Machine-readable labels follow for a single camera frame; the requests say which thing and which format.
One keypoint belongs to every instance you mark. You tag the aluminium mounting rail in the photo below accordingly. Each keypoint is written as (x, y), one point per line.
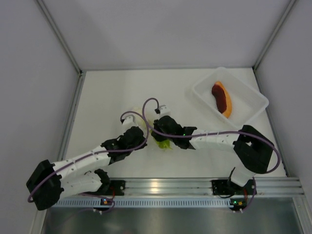
(269, 187)

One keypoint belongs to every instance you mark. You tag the green fake celery stalk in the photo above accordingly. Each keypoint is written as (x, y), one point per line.
(164, 145)

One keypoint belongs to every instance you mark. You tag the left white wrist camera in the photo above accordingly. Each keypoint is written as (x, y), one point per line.
(129, 121)

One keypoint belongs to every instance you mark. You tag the aluminium frame post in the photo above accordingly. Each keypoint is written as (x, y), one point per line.
(57, 32)
(278, 26)

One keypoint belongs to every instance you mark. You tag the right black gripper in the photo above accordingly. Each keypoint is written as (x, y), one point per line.
(160, 137)

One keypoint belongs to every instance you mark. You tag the white slotted cable duct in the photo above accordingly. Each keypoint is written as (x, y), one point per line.
(206, 202)

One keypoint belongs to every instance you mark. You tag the right aluminium frame post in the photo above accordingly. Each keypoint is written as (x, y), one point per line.
(278, 26)

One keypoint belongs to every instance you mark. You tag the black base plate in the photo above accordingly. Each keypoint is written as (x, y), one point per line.
(221, 187)
(116, 187)

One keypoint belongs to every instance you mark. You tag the clear zip top bag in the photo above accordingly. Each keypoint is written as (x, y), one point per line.
(141, 123)

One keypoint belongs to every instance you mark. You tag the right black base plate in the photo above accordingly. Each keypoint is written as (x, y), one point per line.
(221, 187)

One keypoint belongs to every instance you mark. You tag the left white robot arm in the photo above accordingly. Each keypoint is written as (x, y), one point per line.
(52, 181)

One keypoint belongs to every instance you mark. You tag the orange purple fake fruit slice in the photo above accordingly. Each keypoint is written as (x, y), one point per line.
(222, 99)

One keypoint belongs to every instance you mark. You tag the translucent plastic bin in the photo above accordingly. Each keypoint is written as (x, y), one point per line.
(247, 102)

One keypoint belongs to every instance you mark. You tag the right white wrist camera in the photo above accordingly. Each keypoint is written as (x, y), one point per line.
(162, 111)

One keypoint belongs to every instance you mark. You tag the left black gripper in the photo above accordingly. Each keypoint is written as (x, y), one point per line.
(144, 145)

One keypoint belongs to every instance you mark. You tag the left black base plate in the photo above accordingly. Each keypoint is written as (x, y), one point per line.
(116, 187)

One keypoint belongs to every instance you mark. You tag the left aluminium frame post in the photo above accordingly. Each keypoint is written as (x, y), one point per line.
(57, 32)

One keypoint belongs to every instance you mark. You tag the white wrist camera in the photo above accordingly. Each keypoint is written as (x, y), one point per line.
(162, 111)
(129, 121)

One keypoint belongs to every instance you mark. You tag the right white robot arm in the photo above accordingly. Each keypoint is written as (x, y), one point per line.
(249, 145)

